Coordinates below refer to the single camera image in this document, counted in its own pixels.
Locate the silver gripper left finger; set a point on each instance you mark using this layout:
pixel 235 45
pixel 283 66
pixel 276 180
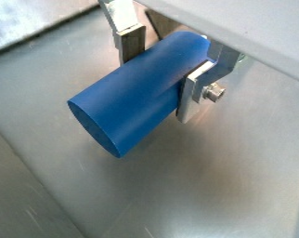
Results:
pixel 130 32

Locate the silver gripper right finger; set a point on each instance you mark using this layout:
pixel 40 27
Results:
pixel 200 83

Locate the blue oval cylinder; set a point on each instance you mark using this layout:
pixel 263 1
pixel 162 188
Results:
pixel 127 103

